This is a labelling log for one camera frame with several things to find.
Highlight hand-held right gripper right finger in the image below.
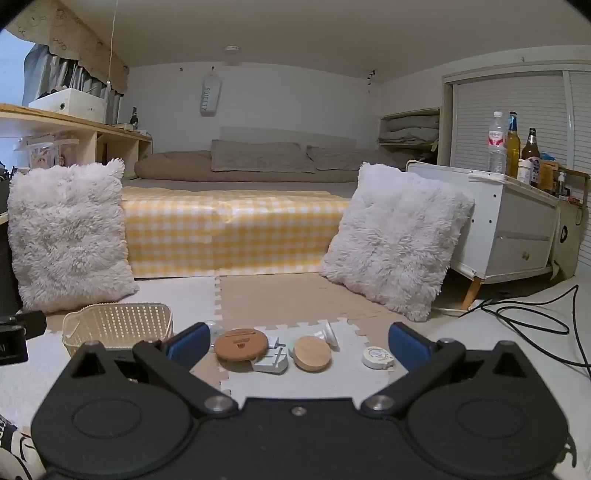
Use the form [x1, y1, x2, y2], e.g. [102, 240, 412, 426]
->
[360, 322, 527, 414]

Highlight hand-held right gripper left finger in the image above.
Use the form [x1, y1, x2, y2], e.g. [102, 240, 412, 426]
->
[69, 322, 238, 415]

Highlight cream perforated plastic basket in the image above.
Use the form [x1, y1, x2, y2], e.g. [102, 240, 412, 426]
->
[62, 302, 175, 359]

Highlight grey watch link remover tool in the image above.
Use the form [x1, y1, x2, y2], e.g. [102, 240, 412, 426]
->
[252, 340, 290, 374]

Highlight white tape roll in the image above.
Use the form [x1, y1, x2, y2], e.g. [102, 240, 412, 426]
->
[361, 346, 394, 370]

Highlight dark brown round wooden lid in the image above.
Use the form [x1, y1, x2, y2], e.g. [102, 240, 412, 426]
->
[214, 327, 269, 364]

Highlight white small plastic hook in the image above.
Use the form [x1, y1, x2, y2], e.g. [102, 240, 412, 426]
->
[318, 320, 341, 350]

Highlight light round wooden lid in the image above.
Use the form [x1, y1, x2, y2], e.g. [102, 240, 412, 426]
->
[294, 335, 332, 372]

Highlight black and white printed cloth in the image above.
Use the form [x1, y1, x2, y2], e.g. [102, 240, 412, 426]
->
[0, 414, 48, 480]

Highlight beige and white foam mat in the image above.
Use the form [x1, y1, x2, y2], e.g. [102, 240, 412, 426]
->
[0, 272, 591, 480]

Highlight white fluffy pillow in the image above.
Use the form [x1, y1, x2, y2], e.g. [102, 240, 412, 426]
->
[7, 158, 140, 312]
[318, 162, 476, 322]

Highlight yellow checked mattress cover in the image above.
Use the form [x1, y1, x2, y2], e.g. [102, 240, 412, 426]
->
[121, 187, 350, 278]

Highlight white drawer cabinet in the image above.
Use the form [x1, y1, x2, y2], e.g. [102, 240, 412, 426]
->
[405, 159, 563, 311]

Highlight beige bed duvet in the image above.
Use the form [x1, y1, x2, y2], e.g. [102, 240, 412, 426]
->
[134, 150, 361, 184]

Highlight clear plastic storage bin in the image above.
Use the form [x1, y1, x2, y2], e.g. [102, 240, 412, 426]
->
[13, 137, 80, 169]

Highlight beige bed pillow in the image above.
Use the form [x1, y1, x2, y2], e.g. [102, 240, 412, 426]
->
[211, 138, 316, 174]
[306, 145, 386, 171]

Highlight folded grey blankets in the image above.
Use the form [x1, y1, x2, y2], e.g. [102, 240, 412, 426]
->
[379, 113, 440, 147]

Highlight clear plastic water bottle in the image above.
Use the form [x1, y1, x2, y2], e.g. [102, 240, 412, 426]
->
[488, 111, 508, 175]

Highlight wooden shelf unit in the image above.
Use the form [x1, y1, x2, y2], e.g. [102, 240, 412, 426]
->
[0, 103, 153, 182]

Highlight wooden box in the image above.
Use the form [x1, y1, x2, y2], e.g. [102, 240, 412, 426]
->
[538, 159, 563, 195]

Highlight yellow beer bottle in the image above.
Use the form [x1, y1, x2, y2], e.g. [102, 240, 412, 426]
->
[505, 111, 522, 179]

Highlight brown beer bottle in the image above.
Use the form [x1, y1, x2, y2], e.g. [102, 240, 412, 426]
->
[521, 127, 542, 188]

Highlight white storage box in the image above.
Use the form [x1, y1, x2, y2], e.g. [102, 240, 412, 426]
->
[28, 88, 107, 124]

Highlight white louvred closet door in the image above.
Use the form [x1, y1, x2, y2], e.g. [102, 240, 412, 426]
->
[442, 68, 591, 178]

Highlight grey curtain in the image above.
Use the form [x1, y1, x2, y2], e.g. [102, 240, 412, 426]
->
[22, 44, 124, 126]

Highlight beige curtain valance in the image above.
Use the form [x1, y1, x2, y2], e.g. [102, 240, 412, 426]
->
[4, 0, 130, 94]

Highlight black power cable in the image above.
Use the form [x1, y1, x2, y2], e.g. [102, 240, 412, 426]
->
[479, 284, 591, 366]

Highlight white hanging wall sign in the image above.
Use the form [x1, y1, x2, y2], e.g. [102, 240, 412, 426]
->
[200, 69, 223, 116]

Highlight white pull cord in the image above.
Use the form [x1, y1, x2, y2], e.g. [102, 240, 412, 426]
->
[107, 0, 117, 87]

